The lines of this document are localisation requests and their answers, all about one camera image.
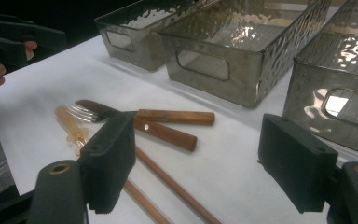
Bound wooden-handled steel fork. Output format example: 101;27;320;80
66;104;199;153

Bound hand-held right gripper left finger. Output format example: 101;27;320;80
78;111;137;216

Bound smoked transparent plastic bin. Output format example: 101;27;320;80
282;0;358;161
158;0;334;109
93;0;201;72

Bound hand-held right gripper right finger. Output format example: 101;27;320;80
256;112;339;215

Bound light wooden utensil handle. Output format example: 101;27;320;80
54;105;91;157

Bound brown wooden chopstick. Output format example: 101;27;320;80
122;179;172;224
134;147;224;224

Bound wooden-handled steel knife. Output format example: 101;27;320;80
74;98;216;127

